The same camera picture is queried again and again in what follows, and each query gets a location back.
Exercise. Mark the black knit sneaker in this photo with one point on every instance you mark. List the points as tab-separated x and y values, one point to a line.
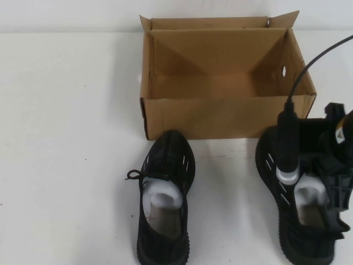
165	149
266	150

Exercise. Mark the black and grey right robot arm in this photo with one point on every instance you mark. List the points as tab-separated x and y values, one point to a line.
288	138

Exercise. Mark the brown cardboard shoe box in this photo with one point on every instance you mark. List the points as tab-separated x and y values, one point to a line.
215	118

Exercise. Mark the white foam shoe stuffing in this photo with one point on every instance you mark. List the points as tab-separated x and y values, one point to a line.
309	183
162	190

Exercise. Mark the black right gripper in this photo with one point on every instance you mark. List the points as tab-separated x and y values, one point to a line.
340	154

